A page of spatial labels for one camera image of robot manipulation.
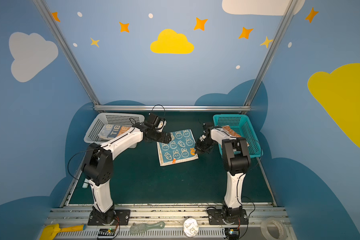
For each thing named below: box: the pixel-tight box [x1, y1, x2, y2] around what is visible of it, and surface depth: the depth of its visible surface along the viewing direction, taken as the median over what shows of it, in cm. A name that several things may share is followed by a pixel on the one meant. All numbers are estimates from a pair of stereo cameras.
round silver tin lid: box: [183, 218, 199, 238], surface depth 69 cm
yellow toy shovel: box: [39, 223, 84, 240], surface depth 71 cm
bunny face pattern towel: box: [156, 129, 199, 167], surface depth 101 cm
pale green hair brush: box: [129, 221, 166, 235], surface depth 73 cm
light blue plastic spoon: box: [82, 178, 90, 189], surface depth 85 cm
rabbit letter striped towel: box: [98, 124, 133, 141], surface depth 109 cm
